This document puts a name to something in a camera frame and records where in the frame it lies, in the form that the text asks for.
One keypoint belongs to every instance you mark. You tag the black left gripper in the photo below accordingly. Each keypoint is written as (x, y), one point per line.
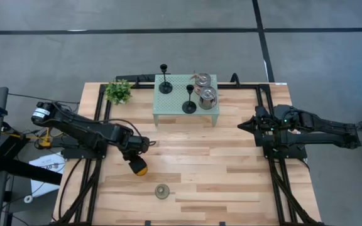
(138, 146)

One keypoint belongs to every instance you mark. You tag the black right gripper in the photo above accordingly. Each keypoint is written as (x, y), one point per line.
(264, 128)

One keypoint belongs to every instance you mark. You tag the amber ribbed glass candle holder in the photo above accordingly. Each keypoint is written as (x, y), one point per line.
(142, 172)

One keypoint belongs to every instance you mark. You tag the clear ribbed glass candle holder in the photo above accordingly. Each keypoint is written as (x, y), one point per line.
(162, 191)

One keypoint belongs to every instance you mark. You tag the black metal candlestick holder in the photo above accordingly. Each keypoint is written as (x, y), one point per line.
(189, 107)
(165, 88)

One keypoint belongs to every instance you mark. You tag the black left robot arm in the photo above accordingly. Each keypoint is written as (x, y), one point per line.
(74, 125)

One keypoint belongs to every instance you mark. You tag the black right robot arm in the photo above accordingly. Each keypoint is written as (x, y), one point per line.
(325, 132)

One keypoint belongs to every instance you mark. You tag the green perforated metal shelf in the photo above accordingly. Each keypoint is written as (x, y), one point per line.
(174, 100)

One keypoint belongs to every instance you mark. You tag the small potted green plant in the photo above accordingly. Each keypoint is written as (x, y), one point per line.
(118, 91)

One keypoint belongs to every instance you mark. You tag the black power strip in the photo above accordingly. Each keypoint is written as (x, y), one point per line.
(137, 78)

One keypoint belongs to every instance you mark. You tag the white printed paper sheet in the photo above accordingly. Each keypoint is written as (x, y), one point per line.
(47, 163)

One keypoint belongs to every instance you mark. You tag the yellow clamp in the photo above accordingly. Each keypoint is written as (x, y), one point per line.
(46, 141)

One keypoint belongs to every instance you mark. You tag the black stand leg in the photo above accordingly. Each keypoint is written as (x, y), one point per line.
(30, 171)

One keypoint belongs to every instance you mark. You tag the white tape roll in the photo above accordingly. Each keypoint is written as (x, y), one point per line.
(28, 199)

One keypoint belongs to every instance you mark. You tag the black aluminium table frame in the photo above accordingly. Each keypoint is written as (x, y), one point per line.
(244, 86)

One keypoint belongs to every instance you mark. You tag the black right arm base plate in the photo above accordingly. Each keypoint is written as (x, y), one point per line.
(294, 153)

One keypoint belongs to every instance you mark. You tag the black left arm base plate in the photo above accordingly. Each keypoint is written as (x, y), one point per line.
(71, 153)

